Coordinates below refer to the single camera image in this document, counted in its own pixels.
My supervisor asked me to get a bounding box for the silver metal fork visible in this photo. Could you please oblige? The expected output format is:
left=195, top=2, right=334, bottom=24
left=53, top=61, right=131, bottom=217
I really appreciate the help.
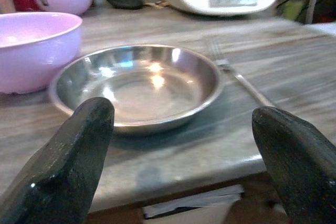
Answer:
left=204, top=36, right=275, bottom=108

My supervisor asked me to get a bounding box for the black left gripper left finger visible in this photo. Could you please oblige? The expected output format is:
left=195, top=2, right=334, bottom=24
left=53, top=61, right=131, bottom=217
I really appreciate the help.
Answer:
left=0, top=97, right=116, bottom=224

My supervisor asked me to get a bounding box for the stainless steel plate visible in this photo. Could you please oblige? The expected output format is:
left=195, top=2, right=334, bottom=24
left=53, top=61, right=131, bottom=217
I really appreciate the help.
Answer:
left=49, top=44, right=224, bottom=134

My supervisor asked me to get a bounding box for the large pink plastic bowl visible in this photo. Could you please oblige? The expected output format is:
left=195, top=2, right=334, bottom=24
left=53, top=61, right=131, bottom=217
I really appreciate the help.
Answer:
left=0, top=12, right=83, bottom=94

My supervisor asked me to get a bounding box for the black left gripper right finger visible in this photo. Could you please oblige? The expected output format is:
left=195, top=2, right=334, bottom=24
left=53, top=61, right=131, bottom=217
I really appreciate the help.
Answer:
left=251, top=105, right=336, bottom=224

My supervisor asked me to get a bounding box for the white papers stack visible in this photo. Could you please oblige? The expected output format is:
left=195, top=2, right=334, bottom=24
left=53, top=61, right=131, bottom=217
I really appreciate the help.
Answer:
left=143, top=184, right=245, bottom=219

